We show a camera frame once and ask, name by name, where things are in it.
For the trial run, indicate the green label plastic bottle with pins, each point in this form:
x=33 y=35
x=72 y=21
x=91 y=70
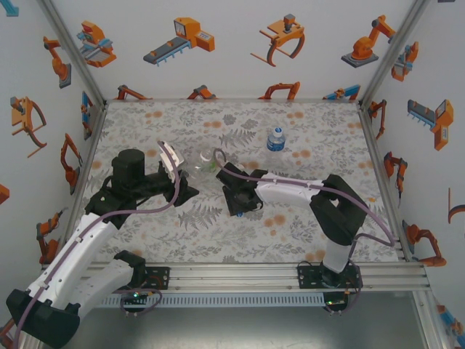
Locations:
x=210 y=167

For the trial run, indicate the blue label water bottle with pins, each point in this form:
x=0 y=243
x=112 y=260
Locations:
x=275 y=143

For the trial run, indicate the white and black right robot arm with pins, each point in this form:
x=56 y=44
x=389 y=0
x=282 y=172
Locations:
x=287 y=189

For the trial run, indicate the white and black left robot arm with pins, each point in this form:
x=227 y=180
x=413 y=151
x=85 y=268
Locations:
x=72 y=254

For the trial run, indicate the floral patterned table mat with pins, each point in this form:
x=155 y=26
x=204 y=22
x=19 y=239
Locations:
x=203 y=241

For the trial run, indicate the small circuit board green light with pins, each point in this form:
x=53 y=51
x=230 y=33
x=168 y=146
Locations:
x=336 y=301
x=135 y=296

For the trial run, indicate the wide aluminium mounting rail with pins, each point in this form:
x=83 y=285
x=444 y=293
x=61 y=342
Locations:
x=232 y=278

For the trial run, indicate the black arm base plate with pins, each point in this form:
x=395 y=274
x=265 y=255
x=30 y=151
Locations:
x=160 y=278
x=307 y=278

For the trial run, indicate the thin aluminium table rail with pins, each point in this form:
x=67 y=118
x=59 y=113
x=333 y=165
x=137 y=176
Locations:
x=232 y=100

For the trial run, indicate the aluminium frame post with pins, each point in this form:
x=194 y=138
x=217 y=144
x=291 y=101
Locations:
x=74 y=54
x=392 y=54

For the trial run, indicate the aluminium frame leg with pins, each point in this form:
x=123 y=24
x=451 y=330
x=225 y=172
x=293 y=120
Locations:
x=428 y=321

